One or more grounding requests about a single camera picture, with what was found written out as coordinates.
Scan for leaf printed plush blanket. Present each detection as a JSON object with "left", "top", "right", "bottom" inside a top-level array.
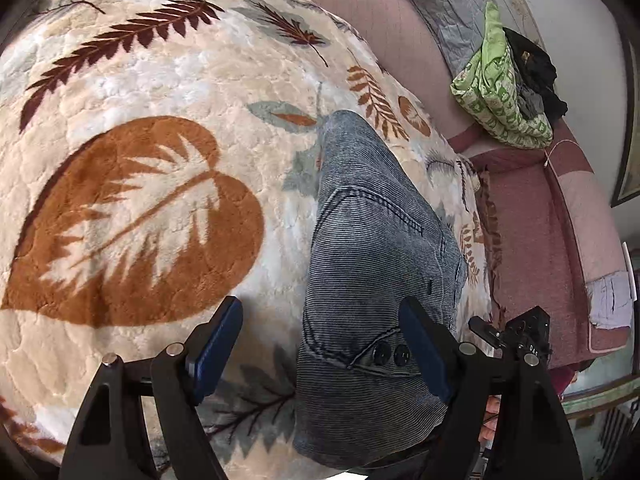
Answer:
[{"left": 0, "top": 0, "right": 493, "bottom": 480}]

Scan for white cloth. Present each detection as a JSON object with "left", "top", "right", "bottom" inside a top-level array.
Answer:
[{"left": 585, "top": 270, "right": 632, "bottom": 331}]

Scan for person's right hand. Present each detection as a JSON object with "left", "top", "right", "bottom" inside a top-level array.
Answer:
[{"left": 477, "top": 395, "right": 502, "bottom": 446}]

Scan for black garment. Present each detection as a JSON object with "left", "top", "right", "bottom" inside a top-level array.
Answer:
[{"left": 502, "top": 27, "right": 568, "bottom": 121}]

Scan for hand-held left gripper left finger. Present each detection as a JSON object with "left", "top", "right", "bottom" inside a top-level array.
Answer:
[{"left": 59, "top": 296, "right": 244, "bottom": 480}]

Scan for brown fringed sofa cover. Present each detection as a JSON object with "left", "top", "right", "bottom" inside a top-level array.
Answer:
[{"left": 470, "top": 157, "right": 506, "bottom": 321}]

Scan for grey quilt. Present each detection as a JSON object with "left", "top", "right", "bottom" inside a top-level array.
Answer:
[{"left": 375, "top": 0, "right": 506, "bottom": 78}]

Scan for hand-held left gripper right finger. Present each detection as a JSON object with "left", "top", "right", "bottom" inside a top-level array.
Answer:
[{"left": 398, "top": 296, "right": 583, "bottom": 480}]

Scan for pink upholstered sofa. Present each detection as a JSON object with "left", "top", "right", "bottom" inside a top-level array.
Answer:
[{"left": 270, "top": 0, "right": 633, "bottom": 376}]

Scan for blue denim pants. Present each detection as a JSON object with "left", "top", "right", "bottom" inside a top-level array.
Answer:
[{"left": 292, "top": 109, "right": 471, "bottom": 471}]

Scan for green printed cloth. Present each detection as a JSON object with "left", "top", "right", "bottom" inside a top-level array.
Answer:
[{"left": 450, "top": 1, "right": 554, "bottom": 150}]

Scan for white cable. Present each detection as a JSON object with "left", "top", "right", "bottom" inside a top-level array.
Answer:
[{"left": 542, "top": 137, "right": 581, "bottom": 171}]

